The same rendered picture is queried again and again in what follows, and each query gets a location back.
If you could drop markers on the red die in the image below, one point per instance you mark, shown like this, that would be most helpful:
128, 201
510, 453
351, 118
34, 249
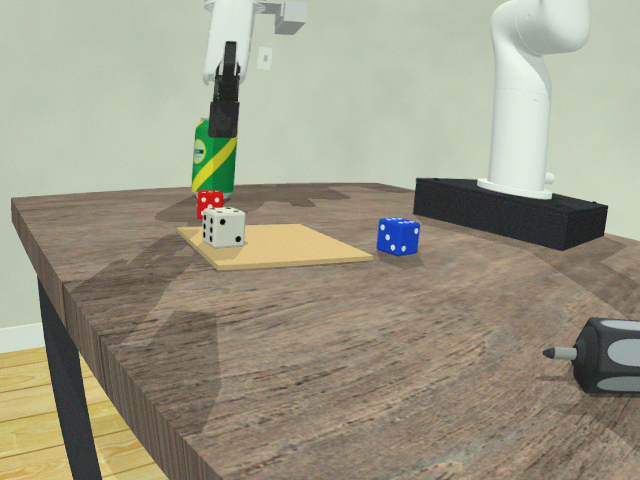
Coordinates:
208, 199

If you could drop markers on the green soda can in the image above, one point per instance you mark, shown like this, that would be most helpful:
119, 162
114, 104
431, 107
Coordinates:
213, 161

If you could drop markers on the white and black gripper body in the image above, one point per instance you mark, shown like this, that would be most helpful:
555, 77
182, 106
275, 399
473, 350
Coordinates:
231, 20

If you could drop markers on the blue die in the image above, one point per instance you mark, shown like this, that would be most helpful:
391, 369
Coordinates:
398, 236

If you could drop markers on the white die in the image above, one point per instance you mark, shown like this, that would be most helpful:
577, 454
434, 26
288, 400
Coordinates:
223, 227

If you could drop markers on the beige square mat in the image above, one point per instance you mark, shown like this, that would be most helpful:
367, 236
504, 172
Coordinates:
275, 246

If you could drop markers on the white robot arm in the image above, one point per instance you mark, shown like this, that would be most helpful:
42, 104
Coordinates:
522, 31

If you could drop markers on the black and grey screwdriver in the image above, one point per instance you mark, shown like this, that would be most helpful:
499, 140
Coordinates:
606, 356

